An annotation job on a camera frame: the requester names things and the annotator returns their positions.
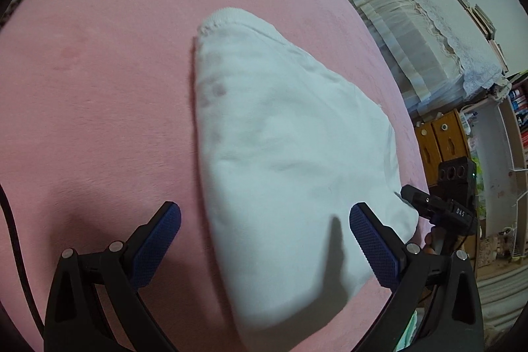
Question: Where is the pink bed blanket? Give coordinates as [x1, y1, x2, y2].
[0, 0, 430, 352]

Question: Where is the row of colourful boxes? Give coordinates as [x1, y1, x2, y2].
[509, 86, 528, 147]

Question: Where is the grey striped rug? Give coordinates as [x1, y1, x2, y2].
[478, 265, 526, 320]

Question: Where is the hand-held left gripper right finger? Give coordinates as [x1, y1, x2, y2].
[348, 202, 483, 352]

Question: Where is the wooden desk with drawers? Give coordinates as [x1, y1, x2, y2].
[414, 109, 473, 188]

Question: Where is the black cable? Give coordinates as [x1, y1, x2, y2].
[0, 185, 46, 330]

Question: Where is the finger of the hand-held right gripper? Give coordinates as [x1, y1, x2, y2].
[400, 185, 435, 218]

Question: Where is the stack of books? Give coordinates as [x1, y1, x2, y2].
[456, 0, 510, 73]

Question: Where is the white printed sweatshirt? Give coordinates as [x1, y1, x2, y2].
[193, 7, 419, 332]

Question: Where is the white shelf unit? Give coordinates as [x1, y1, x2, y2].
[462, 80, 528, 256]

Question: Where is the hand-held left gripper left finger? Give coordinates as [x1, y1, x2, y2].
[43, 201, 182, 352]

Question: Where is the cluster of small bottles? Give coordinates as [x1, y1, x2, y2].
[458, 109, 479, 155]

